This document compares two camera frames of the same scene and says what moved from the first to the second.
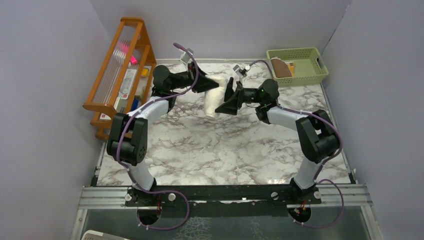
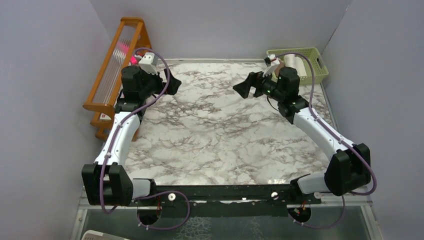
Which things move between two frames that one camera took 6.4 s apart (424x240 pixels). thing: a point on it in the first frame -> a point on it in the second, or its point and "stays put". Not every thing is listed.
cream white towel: [214, 98] -> [293, 61]
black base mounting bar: [227, 201] stays put
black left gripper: [203, 83] -> [161, 85]
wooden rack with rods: [123, 85] stays put
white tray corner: [92, 235] stays put
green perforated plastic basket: [309, 65] stays put
